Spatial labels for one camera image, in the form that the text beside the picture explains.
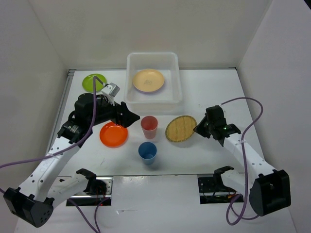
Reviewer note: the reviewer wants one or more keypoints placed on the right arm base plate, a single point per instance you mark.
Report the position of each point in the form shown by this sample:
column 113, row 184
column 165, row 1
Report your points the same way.
column 210, row 193

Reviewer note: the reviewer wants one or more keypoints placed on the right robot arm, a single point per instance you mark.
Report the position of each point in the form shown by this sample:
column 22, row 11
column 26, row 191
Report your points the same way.
column 268, row 189

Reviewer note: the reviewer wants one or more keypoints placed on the round bamboo mat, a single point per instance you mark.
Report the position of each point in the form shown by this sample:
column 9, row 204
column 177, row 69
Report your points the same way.
column 180, row 128

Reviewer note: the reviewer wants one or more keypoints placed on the blue plastic cup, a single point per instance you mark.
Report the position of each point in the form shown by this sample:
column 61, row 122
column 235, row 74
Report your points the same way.
column 147, row 152

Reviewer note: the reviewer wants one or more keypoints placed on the pink plastic cup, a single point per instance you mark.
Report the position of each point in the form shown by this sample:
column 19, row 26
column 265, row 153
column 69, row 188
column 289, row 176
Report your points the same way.
column 149, row 126

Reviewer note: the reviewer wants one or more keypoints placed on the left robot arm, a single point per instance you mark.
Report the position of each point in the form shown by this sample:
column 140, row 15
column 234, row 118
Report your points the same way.
column 35, row 199

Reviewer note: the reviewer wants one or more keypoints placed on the green plate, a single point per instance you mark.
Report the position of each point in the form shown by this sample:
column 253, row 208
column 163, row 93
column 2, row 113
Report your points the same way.
column 87, row 82

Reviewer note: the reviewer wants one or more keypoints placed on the orange plate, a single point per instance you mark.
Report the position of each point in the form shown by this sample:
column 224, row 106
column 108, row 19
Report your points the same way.
column 113, row 135

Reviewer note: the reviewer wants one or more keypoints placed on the beige plate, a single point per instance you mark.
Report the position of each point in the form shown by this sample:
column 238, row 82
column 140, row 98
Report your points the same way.
column 148, row 80

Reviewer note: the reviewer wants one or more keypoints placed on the purple plate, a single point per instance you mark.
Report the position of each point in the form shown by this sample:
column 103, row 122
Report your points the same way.
column 153, row 92

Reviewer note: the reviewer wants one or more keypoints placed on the clear plastic bin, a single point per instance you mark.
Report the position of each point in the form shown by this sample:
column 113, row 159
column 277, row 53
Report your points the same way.
column 165, row 101

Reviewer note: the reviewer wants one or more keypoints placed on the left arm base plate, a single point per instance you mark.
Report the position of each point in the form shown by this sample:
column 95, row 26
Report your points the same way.
column 101, row 195

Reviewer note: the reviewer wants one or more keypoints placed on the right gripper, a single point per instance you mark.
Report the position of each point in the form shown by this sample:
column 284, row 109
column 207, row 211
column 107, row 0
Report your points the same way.
column 199, row 128

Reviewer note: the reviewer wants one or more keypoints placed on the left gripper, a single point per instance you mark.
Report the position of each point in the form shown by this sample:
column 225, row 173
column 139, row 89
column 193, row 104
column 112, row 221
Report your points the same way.
column 127, row 117

